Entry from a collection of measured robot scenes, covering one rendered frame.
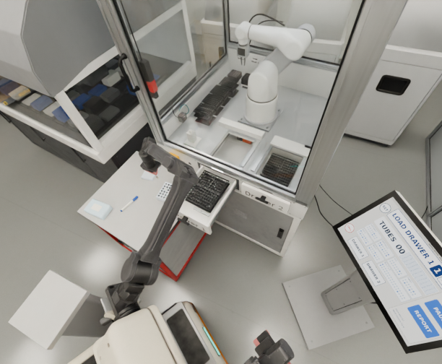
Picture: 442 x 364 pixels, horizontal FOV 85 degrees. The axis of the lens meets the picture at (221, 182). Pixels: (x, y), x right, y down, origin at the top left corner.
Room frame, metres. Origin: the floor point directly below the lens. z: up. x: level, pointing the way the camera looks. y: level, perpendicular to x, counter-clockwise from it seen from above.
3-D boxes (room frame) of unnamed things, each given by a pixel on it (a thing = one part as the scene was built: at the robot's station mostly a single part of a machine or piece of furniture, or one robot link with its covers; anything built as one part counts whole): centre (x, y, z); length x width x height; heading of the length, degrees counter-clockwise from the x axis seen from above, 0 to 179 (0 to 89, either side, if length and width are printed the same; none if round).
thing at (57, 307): (0.27, 0.97, 0.38); 0.30 x 0.30 x 0.76; 60
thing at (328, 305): (0.18, -0.66, 0.51); 0.50 x 0.45 x 1.02; 99
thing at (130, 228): (0.87, 0.53, 0.38); 0.62 x 0.58 x 0.76; 53
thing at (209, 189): (0.77, 0.09, 0.87); 0.22 x 0.18 x 0.06; 143
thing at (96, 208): (0.80, 0.79, 0.78); 0.15 x 0.10 x 0.04; 60
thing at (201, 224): (0.61, 0.21, 0.87); 0.29 x 0.02 x 0.11; 53
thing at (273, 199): (0.67, -0.23, 0.87); 0.29 x 0.02 x 0.11; 53
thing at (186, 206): (0.78, 0.08, 0.86); 0.40 x 0.26 x 0.06; 143
